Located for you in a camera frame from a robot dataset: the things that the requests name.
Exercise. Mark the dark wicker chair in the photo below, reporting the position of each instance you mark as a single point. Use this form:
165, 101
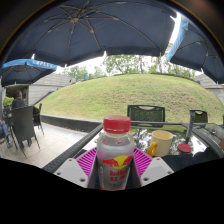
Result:
21, 123

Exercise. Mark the navy umbrella with printed blue rim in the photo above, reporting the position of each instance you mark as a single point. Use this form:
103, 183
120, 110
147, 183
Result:
20, 71

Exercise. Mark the grey slatted building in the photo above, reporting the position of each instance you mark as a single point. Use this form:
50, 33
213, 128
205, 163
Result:
46, 88

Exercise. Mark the navy umbrella with light-blue edge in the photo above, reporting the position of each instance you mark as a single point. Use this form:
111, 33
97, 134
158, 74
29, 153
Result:
203, 50

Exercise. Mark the clear red-capped drink bottle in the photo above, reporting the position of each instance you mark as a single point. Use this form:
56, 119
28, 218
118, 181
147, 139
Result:
115, 156

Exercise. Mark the upright grey-white tube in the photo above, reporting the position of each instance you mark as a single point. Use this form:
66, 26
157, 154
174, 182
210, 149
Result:
191, 123

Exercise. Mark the person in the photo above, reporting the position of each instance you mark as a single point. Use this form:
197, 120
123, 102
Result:
4, 131
18, 101

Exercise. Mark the slim black chair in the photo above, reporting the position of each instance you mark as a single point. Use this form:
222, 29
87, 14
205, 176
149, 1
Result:
39, 116

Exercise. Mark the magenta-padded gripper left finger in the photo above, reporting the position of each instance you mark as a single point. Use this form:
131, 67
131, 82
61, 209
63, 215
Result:
71, 171

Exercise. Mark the grey sloped-roof building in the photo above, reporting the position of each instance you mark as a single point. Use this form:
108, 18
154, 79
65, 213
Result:
211, 85

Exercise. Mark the flat round red coaster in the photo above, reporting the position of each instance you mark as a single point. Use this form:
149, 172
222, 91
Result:
184, 148

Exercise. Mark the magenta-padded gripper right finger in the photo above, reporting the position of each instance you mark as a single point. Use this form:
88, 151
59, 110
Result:
156, 170

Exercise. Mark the black mesh-back plastic chair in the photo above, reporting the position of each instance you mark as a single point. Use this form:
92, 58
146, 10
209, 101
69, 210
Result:
145, 114
201, 116

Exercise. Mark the large navy patio umbrella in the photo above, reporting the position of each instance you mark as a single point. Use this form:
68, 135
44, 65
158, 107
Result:
83, 30

